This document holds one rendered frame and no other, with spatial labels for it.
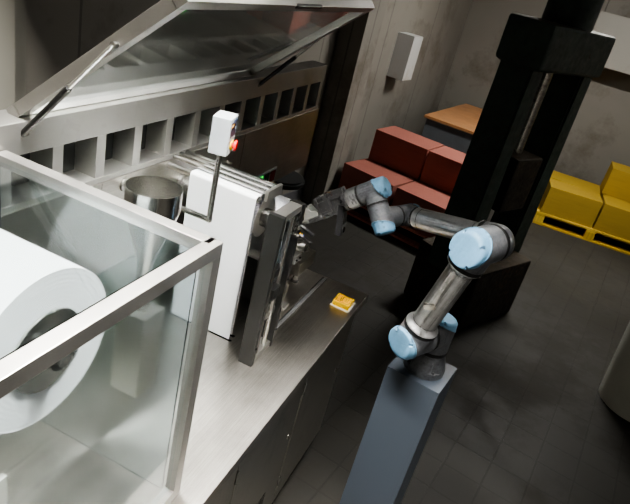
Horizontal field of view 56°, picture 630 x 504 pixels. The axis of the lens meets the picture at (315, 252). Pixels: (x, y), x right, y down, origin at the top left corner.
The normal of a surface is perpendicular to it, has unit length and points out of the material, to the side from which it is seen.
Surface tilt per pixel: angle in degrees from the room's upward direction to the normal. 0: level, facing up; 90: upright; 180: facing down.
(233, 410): 0
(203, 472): 0
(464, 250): 83
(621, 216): 90
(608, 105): 90
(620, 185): 90
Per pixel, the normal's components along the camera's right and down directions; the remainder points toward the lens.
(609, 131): -0.51, 0.29
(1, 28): 0.83, 0.41
